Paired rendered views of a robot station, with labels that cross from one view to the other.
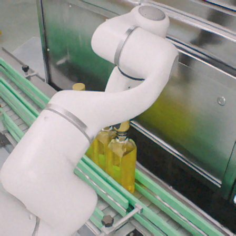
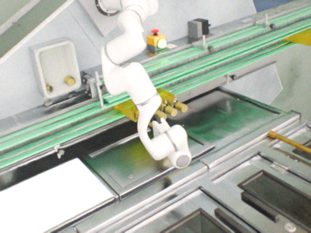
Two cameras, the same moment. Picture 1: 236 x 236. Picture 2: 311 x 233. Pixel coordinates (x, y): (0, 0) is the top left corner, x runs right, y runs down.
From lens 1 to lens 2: 0.74 m
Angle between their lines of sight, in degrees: 13
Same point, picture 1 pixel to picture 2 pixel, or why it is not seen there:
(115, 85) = (163, 126)
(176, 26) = (180, 175)
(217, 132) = (117, 166)
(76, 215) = (109, 85)
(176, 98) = (147, 156)
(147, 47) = (161, 146)
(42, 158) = (135, 85)
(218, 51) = (153, 186)
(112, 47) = (170, 132)
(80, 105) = (149, 108)
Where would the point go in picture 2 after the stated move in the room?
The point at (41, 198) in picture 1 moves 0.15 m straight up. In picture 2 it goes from (121, 76) to (149, 90)
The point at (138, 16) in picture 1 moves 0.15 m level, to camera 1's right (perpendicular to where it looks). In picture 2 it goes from (182, 153) to (162, 192)
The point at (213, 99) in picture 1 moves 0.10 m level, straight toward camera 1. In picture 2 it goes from (134, 172) to (120, 158)
